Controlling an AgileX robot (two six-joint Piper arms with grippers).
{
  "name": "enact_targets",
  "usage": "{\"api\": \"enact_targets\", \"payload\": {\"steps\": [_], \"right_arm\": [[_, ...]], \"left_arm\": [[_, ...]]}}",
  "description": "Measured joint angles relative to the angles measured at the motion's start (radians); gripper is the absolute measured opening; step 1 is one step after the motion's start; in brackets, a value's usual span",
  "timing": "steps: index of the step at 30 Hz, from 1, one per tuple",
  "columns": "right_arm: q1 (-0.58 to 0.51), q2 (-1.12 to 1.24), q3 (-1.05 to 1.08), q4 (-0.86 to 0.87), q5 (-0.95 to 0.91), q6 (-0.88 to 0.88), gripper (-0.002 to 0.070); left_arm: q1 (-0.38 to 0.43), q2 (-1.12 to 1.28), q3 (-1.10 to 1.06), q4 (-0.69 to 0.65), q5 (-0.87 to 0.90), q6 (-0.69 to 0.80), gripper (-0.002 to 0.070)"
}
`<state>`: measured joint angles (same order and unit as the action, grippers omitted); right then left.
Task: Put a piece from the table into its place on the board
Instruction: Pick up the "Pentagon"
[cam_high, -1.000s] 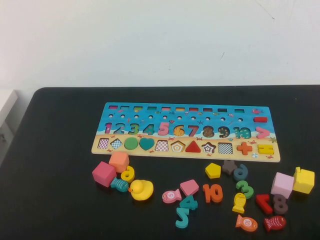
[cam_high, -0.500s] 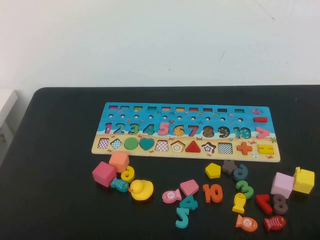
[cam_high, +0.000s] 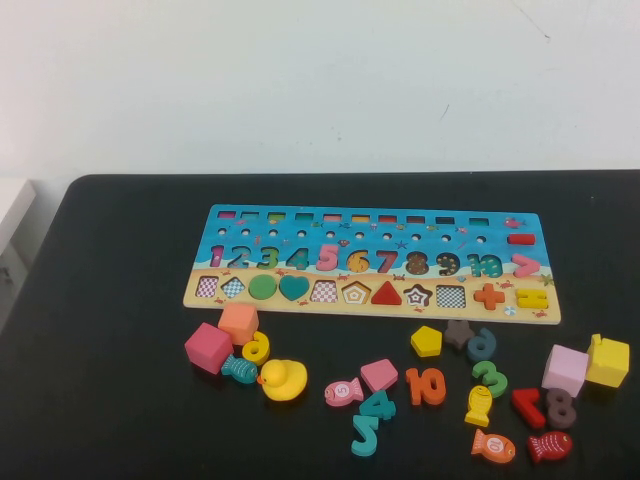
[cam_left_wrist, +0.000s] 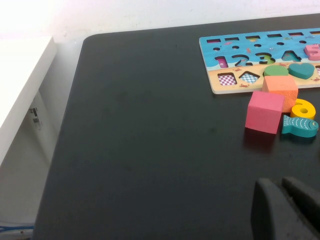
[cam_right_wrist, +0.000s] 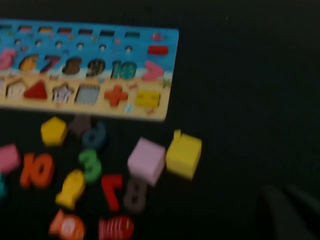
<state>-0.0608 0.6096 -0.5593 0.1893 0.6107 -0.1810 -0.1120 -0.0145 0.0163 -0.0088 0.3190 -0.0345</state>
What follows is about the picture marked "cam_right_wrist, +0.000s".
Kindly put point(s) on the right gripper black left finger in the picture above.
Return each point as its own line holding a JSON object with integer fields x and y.
{"x": 280, "y": 217}

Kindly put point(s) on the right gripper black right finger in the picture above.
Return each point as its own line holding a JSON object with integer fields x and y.
{"x": 310, "y": 215}

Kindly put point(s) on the wooden number shape puzzle board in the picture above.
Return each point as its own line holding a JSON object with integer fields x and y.
{"x": 100, "y": 110}

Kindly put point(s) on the yellow pentagon puzzle piece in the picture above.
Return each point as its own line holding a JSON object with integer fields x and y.
{"x": 53, "y": 131}

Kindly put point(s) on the brown number eight piece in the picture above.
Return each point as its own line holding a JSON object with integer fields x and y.
{"x": 126, "y": 197}

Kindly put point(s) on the red number seven piece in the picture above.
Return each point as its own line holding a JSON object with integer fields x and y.
{"x": 113, "y": 195}

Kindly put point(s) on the yellow equals sign piece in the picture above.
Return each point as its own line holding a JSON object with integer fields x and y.
{"x": 140, "y": 98}

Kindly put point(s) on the pink greater-than sign piece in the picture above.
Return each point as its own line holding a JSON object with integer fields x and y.
{"x": 157, "y": 70}

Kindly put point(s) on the green number three piece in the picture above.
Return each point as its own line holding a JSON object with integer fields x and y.
{"x": 93, "y": 172}

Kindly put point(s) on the grey-blue number nine piece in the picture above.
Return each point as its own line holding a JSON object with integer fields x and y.
{"x": 101, "y": 132}

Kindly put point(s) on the orange plus sign piece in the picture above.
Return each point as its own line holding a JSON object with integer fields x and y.
{"x": 115, "y": 95}

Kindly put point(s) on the red minus sign piece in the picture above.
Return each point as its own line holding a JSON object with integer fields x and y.
{"x": 157, "y": 50}

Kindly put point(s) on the brown star puzzle piece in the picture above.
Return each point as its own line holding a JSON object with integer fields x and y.
{"x": 78, "y": 126}

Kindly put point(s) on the orange number ten piece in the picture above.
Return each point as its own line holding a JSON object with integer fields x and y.
{"x": 27, "y": 172}

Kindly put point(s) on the pink trapezoid puzzle piece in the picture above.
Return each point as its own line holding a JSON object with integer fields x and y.
{"x": 8, "y": 157}

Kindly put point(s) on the pink number five piece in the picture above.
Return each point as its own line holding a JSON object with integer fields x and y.
{"x": 3, "y": 62}

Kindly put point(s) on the yellow wooden cube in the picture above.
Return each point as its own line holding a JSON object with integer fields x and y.
{"x": 183, "y": 155}

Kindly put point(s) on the light pink wooden cube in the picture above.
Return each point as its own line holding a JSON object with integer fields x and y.
{"x": 146, "y": 160}

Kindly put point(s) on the red wooden fish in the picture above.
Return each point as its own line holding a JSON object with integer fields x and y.
{"x": 115, "y": 228}

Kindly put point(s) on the yellow wooden fish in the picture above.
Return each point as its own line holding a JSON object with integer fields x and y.
{"x": 71, "y": 187}

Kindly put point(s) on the orange wooden fish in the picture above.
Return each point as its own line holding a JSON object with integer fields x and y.
{"x": 65, "y": 225}

